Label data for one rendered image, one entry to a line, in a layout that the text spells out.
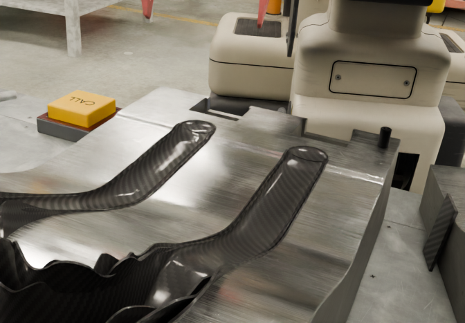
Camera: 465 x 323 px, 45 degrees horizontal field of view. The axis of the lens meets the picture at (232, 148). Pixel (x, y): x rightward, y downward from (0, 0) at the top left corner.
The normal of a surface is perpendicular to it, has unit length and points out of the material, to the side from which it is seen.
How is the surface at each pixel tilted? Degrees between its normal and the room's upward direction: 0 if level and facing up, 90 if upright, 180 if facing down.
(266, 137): 0
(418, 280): 0
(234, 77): 90
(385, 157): 0
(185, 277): 18
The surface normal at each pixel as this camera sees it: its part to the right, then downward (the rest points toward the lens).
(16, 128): 0.06, -0.89
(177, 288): -0.06, -0.59
